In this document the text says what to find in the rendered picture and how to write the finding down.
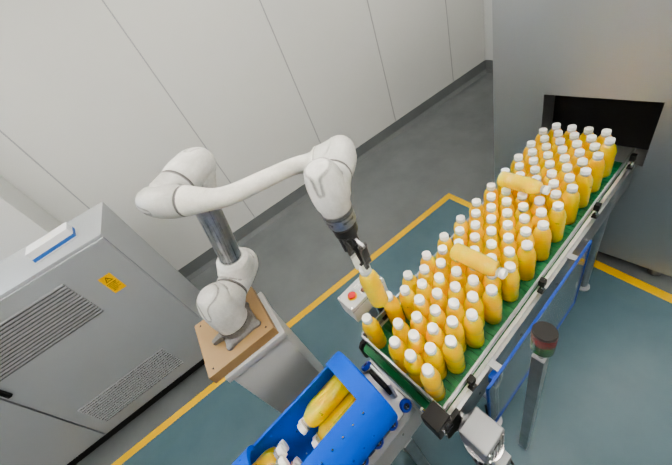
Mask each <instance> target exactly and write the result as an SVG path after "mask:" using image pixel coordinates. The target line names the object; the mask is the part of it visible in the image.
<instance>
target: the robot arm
mask: <svg viewBox="0 0 672 465"><path fill-rule="evenodd" d="M356 161H357V154H356V149H355V145H354V143H353V141H352V140H351V139H350V138H349V137H347V136H344V135H336V136H333V137H331V138H330V139H328V140H327V141H325V142H324V143H322V144H319V145H317V146H314V147H313V148H312V150H311V151H310V152H309V153H307V154H303V155H299V156H296V157H292V158H289V159H287V160H284V161H282V162H279V163H277V164H275V165H273V166H270V167H268V168H266V169H264V170H261V171H259V172H257V173H255V174H252V175H250V176H248V177H245V178H243V179H241V180H239V181H236V182H234V183H231V184H229V185H226V186H222V187H217V185H216V172H215V171H216V159H215V157H214V156H213V154H212V153H211V152H210V151H209V150H207V149H205V148H203V147H193V148H188V149H185V150H183V151H181V152H180V153H178V154H177V155H176V156H175V157H174V158H173V159H172V160H170V161H169V162H168V164H167V165H166V166H165V167H164V168H163V170H162V172H161V173H160V174H159V175H158V176H157V177H156V178H155V179H154V180H153V181H152V182H151V183H150V184H149V186H148V187H144V188H143V189H142V190H140V191H139V192H138V193H137V195H136V197H135V205H136V207H137V209H138V210H139V211H141V212H143V213H144V214H145V215H147V216H150V217H154V218H159V219H177V218H182V217H188V216H193V215H196V217H197V219H198V221H199V223H200V224H201V226H202V228H203V230H204V232H205V234H206V236H207V238H208V239H209V241H210V243H211V245H212V247H213V249H214V251H215V253H216V254H217V256H218V258H217V260H216V266H217V275H218V279H217V281H216V282H215V283H211V284H209V285H207V286H205V287H204V288H203V289H202V290H201V291H200V293H199V295H198V297H197V300H196V304H197V309H198V311H199V313H200V315H201V317H202V318H203V319H204V320H205V321H206V322H207V323H208V324H209V325H210V326H211V327H212V328H213V329H215V330H216V331H218V332H219V333H218V334H217V335H216V336H215V338H214V339H213V340H212V343H213V344H214V345H217V344H219V343H221V342H222V341H225V343H226V348H227V350H229V351H232V350H233V349H234V348H235V346H236V345H237V344H238V343H239V342H241V341H242V340H243V339H244V338H245V337H246V336H247V335H249V334H250V333H251V332H252V331H253V330H254V329H256V328H258V327H259V326H260V325H261V322H260V320H258V319H257V318H256V317H255V315H254V314H253V312H252V310H251V309H250V307H249V303H248V302H246V295H247V293H248V291H249V289H250V287H251V285H252V283H253V281H254V278H255V275H256V273H257V270H258V258H257V255H256V254H255V252H254V251H252V250H251V249H249V248H246V247H239V246H238V244H237V242H236V239H235V237H234V235H233V233H232V230H231V228H230V226H229V224H228V221H227V219H226V217H225V215H224V212H223V210H222V208H225V207H228V206H231V205H234V204H236V203H239V202H241V201H243V200H245V199H247V198H249V197H251V196H253V195H255V194H257V193H259V192H261V191H263V190H265V189H267V188H269V187H271V186H273V185H275V184H277V183H279V182H281V181H283V180H285V179H287V178H289V177H291V176H294V175H297V174H303V173H304V181H305V185H306V189H307V192H308V194H309V196H310V199H311V201H312V202H313V204H314V206H315V207H316V209H317V210H318V211H319V212H320V213H321V214H322V217H323V219H324V220H325V222H326V224H327V226H328V228H329V229H331V230H332V231H333V233H334V235H335V237H336V238H338V240H339V242H340V244H341V246H342V248H343V249H344V251H345V252H346V253H347V252H348V255H349V256H351V257H350V258H351V260H352V262H353V264H354V266H355V268H356V270H358V269H359V266H361V268H362V270H363V273H364V275H365V276H367V275H368V274H369V273H370V272H372V269H371V267H370V264H369V263H370V262H371V261H372V260H371V257H370V254H369V252H368V249H367V243H366V242H364V243H362V242H360V239H359V237H358V235H357V231H358V225H357V223H356V214H355V211H354V209H353V206H352V203H351V201H350V196H351V178H352V176H353V174H354V171H355V167H356Z"/></svg>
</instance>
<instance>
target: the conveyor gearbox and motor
mask: <svg viewBox="0 0 672 465"><path fill-rule="evenodd" d="M484 406H485V410H486V413H485V412H483V411H482V410H481V409H480V408H479V407H477V406H475V407H474V408H472V410H470V411H469V412H468V413H467V414H466V413H464V414H463V416H462V418H461V419H460V425H459V428H458V430H459V434H460V437H461V440H462V441H463V443H464V446H465V448H466V450H467V451H468V453H469V454H470V455H471V457H472V459H473V460H474V461H475V463H476V464H478V465H509V464H510V462H511V464H512V465H515V464H514V463H513V461H512V460H511V455H510V454H509V453H508V452H506V451H505V450H504V441H505V440H504V435H505V433H504V428H503V427H501V426H500V425H499V424H498V423H497V422H495V421H494V420H493V419H492V418H491V417H489V416H488V410H487V405H486V404H485V405H484Z"/></svg>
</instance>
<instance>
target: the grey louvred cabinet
mask: <svg viewBox="0 0 672 465"><path fill-rule="evenodd" d="M67 223H68V224H69V225H71V226H72V227H74V228H75V229H76V233H77V237H76V238H75V239H73V240H72V241H70V242H69V243H67V244H66V245H64V246H63V247H61V248H60V249H58V250H57V251H55V252H54V253H52V254H51V255H49V256H47V257H46V258H44V259H43V260H41V261H40V262H38V263H35V262H33V261H32V260H31V259H29V258H28V257H26V256H25V252H26V247H27V246H26V247H25V248H23V249H21V250H19V251H18V252H16V253H14V254H13V255H11V256H9V257H8V258H6V259H4V260H2V261H1V262H0V465H76V464H77V463H78V462H80V461H81V460H82V459H84V458H85V457H86V456H87V455H89V454H90V453H91V452H92V451H94V450H95V449H96V448H98V447H99V446H100V445H101V444H103V443H104V442H105V441H107V440H108V439H109V438H110V437H112V436H113V435H114V434H116V433H117V432H118V431H119V430H121V429H122V428H123V427H124V426H126V425H127V424H128V423H130V422H131V421H132V420H133V419H135V418H136V417H137V416H139V415H140V414H141V413H142V412H144V411H145V410H146V409H147V408H149V407H150V406H151V405H153V404H154V403H155V402H156V401H158V400H159V399H160V398H162V397H163V396H164V395H165V394H167V393H168V392H169V391H170V390H172V389H173V388H174V387H176V386H177V385H178V384H179V383H181V382H182V381H183V380H185V379H186V378H187V377H188V376H190V375H191V374H192V373H193V372H195V371H196V370H197V369H199V368H200V367H201V366H202V365H204V364H205V363H204V359H203V356H202V352H201V349H200V345H199V341H198V338H197V334H196V331H195V327H194V326H195V325H197V324H198V323H199V322H201V321H202V320H203V318H202V317H201V315H200V313H199V311H198V309H197V304H196V300H197V297H198V295H199V293H200V291H199V290H198V289H197V288H196V287H195V286H194V285H193V284H192V283H191V282H189V281H188V280H187V279H186V278H185V277H184V276H183V275H182V274H181V273H180V272H179V271H177V270H176V269H175V268H174V267H173V266H172V265H171V264H170V263H169V262H168V261H167V260H166V259H164V258H163V257H162V256H161V255H160V254H159V253H158V252H157V251H156V250H155V249H154V248H152V247H151V246H150V245H149V244H148V243H147V242H146V241H145V240H144V239H143V238H142V237H141V236H139V235H138V234H137V233H136V232H135V231H134V230H133V229H132V228H131V227H130V226H129V225H127V224H126V223H125V222H124V221H123V220H122V219H121V218H120V217H119V216H118V215H117V214H115V213H114V212H113V211H112V210H111V209H110V208H109V207H108V206H107V205H106V204H105V203H104V202H101V203H99V204H97V205H96V206H94V207H92V208H91V209H89V210H87V211H86V212H84V213H82V214H81V215H79V216H77V217H75V218H74V219H72V220H70V221H69V222H67Z"/></svg>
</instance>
